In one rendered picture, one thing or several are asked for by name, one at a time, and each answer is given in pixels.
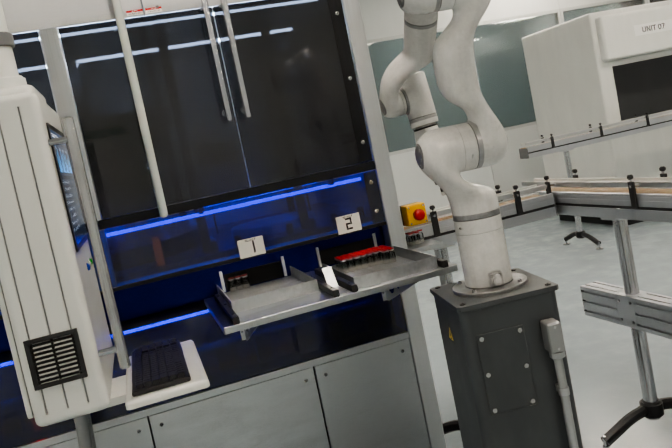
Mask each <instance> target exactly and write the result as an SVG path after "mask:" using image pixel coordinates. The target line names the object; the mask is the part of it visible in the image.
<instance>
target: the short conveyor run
mask: <svg viewBox="0 0 672 448"><path fill-rule="evenodd" d="M512 187H513V189H514V190H511V191H507V192H501V190H499V189H500V185H495V189H497V191H495V192H496V194H497V198H498V202H499V207H500V212H501V217H502V223H503V229H508V228H512V227H516V226H520V225H523V224H527V223H531V222H535V221H539V220H542V219H546V218H550V217H554V216H558V214H557V208H556V203H555V197H554V195H553V193H549V194H545V195H541V194H539V193H533V192H537V191H541V190H545V189H547V187H546V185H545V184H544V185H540V186H537V184H535V185H531V186H527V187H523V188H519V189H518V185H513V186H512ZM529 193H532V194H529ZM525 194H528V195H525ZM521 195H524V196H521ZM513 197H514V198H513ZM509 198H512V199H509ZM505 199H508V200H505ZM503 200H504V201H503ZM429 209H431V210H429V211H426V214H427V219H428V222H427V223H423V224H419V225H415V226H403V227H404V232H405V233H407V232H412V231H417V230H420V229H422V233H423V236H424V240H427V239H433V240H438V241H443V245H447V244H451V243H455V242H457V237H456V232H455V227H454V222H453V216H452V211H451V207H450V205H449V206H445V207H441V208H437V209H435V206H434V205H431V206H430V207H429ZM449 213H451V214H449ZM445 214H447V215H445ZM441 215H443V216H441ZM437 216H439V217H437ZM429 218H431V219H429Z"/></svg>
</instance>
